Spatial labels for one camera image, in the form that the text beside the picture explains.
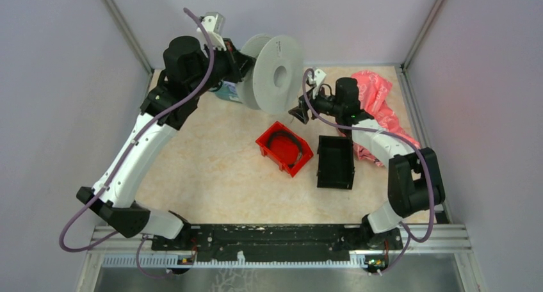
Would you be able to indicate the red plastic bin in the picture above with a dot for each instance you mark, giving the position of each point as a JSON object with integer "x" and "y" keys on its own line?
{"x": 289, "y": 151}

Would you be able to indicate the grey slotted cable duct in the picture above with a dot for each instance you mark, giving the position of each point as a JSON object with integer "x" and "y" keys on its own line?
{"x": 181, "y": 261}

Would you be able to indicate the pink patterned cloth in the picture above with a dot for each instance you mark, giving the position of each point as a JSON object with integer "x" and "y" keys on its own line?
{"x": 373, "y": 91}

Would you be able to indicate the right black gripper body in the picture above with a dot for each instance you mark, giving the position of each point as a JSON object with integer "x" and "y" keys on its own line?
{"x": 326, "y": 105}

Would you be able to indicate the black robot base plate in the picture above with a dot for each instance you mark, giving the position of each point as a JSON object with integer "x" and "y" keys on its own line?
{"x": 277, "y": 243}

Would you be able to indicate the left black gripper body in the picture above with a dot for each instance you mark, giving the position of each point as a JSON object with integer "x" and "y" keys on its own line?
{"x": 225, "y": 64}

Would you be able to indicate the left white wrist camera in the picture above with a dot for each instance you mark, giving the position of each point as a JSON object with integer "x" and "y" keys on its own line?
{"x": 212, "y": 23}

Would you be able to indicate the grey plastic cable spool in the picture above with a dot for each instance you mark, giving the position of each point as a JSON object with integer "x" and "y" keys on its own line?
{"x": 273, "y": 83}

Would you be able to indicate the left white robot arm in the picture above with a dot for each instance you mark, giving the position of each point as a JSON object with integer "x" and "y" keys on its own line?
{"x": 191, "y": 69}

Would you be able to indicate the black plastic bin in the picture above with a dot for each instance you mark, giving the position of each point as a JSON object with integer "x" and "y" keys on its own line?
{"x": 336, "y": 167}

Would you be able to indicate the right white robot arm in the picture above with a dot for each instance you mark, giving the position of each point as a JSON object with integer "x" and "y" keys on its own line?
{"x": 385, "y": 146}

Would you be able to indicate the teal plastic basin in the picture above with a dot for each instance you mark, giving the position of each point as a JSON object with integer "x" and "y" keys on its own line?
{"x": 227, "y": 91}

